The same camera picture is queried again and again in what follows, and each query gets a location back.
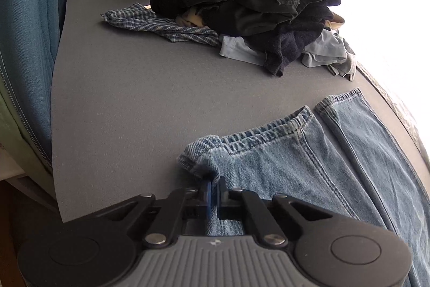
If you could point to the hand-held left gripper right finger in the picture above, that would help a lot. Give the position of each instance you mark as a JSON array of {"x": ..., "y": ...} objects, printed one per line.
[{"x": 220, "y": 198}]

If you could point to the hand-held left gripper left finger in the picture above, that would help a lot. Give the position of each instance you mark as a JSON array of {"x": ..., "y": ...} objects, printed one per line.
[{"x": 209, "y": 199}]

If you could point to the blue denim jeans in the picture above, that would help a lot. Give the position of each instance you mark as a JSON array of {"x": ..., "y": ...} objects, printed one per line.
[{"x": 302, "y": 169}]

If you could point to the navy garment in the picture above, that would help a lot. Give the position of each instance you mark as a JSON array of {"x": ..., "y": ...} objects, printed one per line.
[{"x": 289, "y": 41}]

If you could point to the plaid cloth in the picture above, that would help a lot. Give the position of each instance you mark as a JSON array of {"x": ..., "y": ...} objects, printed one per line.
[{"x": 161, "y": 26}]

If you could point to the striped grey cloth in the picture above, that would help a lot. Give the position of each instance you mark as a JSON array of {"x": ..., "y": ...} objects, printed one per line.
[{"x": 346, "y": 66}]

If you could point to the beige garment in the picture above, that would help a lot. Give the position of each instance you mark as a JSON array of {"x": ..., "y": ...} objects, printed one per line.
[{"x": 189, "y": 18}]

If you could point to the blue fabric chair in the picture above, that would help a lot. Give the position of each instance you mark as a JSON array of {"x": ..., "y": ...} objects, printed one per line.
[{"x": 23, "y": 38}]

